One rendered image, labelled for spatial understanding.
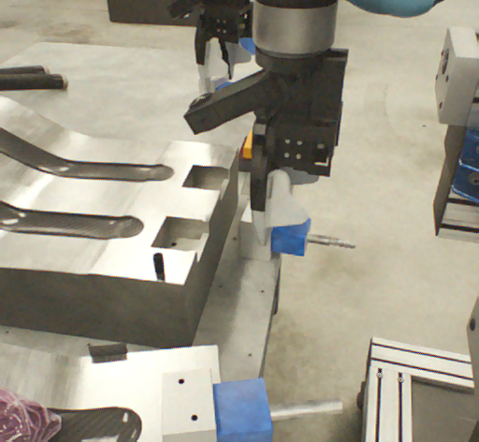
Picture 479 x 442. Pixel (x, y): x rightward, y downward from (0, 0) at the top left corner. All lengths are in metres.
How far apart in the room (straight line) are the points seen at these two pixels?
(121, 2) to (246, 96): 4.20
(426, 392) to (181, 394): 0.94
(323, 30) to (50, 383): 0.36
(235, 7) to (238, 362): 0.60
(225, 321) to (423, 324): 1.23
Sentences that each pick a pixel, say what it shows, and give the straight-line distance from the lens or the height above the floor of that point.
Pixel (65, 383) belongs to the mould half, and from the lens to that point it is 0.44.
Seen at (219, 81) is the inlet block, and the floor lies 0.85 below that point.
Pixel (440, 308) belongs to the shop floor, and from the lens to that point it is 1.79.
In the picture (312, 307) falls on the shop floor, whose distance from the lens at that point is 1.69.
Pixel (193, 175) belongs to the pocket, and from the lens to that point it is 0.63.
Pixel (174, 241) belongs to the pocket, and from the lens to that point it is 0.54.
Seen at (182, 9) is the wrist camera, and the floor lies 0.97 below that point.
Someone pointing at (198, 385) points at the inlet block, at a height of 0.88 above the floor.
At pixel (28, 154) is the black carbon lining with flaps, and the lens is 0.68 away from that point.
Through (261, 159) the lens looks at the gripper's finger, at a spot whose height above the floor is 0.95.
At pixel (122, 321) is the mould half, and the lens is 0.51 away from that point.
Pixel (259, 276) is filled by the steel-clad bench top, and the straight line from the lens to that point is 0.59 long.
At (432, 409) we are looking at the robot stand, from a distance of 1.26.
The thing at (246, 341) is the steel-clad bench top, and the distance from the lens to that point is 0.52.
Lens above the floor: 1.20
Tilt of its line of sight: 35 degrees down
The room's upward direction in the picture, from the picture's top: straight up
